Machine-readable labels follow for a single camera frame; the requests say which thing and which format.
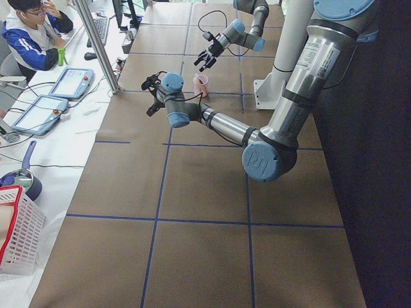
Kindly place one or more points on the small steel cup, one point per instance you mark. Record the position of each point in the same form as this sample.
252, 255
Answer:
131, 34

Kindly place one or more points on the aluminium frame post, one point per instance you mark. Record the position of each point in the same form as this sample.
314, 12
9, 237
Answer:
87, 19

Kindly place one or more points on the blue handled saucepan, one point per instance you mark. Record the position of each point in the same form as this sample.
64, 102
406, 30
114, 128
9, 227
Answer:
31, 185

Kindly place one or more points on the white plastic basket red rim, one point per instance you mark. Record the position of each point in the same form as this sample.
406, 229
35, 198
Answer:
21, 226

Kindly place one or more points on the blue teach pendant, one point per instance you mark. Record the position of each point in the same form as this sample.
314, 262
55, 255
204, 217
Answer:
40, 117
72, 83

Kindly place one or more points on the pink mesh pen holder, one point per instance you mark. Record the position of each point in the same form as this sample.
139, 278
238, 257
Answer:
201, 89

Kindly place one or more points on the black computer monitor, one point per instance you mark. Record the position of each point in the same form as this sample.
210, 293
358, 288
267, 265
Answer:
118, 6

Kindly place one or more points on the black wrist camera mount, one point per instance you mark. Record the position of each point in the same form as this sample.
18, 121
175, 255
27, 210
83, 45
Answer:
210, 37
151, 83

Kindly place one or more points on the lower blue teach pendant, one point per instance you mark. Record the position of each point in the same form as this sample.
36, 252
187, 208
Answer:
40, 117

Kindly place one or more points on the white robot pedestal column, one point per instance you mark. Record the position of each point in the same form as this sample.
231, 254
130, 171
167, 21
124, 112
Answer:
293, 37

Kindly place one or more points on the black computer mouse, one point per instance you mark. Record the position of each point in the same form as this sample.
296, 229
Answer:
89, 56

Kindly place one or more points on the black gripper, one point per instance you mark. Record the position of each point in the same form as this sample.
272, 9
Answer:
214, 49
157, 102

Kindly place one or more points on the seated person in jacket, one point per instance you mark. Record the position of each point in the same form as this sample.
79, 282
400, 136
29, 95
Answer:
33, 32

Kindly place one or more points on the upper blue teach pendant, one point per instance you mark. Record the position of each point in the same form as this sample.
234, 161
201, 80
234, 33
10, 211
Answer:
72, 83

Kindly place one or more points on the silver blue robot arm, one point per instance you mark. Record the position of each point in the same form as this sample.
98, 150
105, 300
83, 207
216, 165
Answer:
314, 35
235, 33

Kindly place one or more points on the lower black orange connector block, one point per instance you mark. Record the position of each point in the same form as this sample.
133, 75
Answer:
120, 63

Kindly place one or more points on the black keyboard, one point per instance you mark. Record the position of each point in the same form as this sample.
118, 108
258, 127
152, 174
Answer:
102, 27

